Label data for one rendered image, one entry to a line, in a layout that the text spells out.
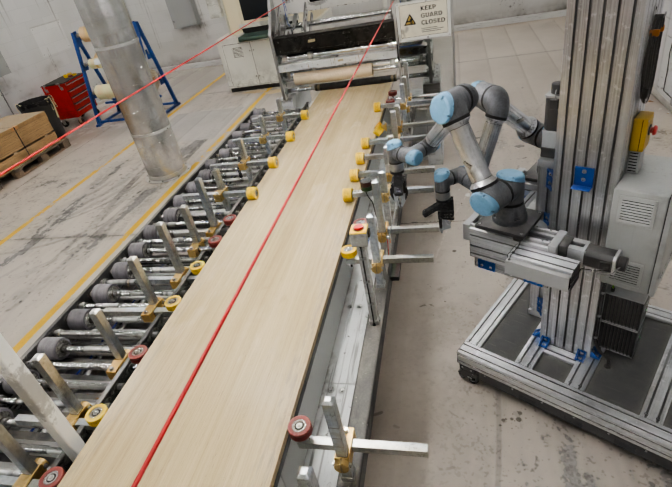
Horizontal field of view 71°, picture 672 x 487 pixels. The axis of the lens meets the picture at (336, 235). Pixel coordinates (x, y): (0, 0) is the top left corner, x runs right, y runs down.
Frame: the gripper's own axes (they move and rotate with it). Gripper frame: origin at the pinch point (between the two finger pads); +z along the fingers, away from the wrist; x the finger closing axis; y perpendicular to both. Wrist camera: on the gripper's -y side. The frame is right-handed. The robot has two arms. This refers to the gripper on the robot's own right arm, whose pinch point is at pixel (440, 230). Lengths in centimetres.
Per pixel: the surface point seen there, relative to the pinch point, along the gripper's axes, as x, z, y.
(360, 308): -37, 21, -41
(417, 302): 36, 83, -20
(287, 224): 2, -7, -85
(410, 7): 247, -73, -24
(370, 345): -70, 13, -31
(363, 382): -90, 13, -31
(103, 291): -48, -2, -177
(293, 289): -55, -7, -66
